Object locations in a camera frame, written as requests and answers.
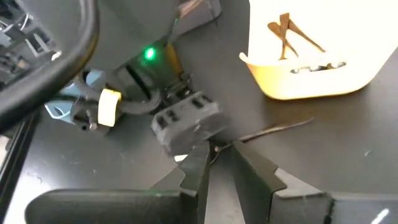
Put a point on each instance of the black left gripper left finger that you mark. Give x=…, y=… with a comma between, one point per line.
x=140, y=208

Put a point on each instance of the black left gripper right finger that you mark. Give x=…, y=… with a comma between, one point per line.
x=264, y=199

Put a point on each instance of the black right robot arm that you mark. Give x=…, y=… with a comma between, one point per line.
x=133, y=25

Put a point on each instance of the yellow tape tag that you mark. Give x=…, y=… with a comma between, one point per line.
x=109, y=107

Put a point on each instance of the yellow plastic bin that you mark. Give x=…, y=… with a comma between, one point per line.
x=311, y=84

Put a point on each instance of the black aluminium rig frame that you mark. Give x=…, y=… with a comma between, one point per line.
x=18, y=146

